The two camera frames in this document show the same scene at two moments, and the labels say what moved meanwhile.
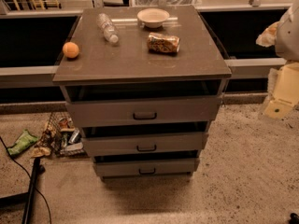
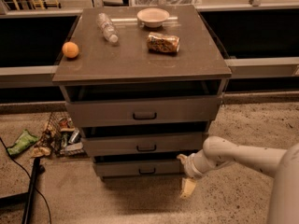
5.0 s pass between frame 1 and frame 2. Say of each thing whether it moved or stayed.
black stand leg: stayed
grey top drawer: stayed
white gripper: moved
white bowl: stayed
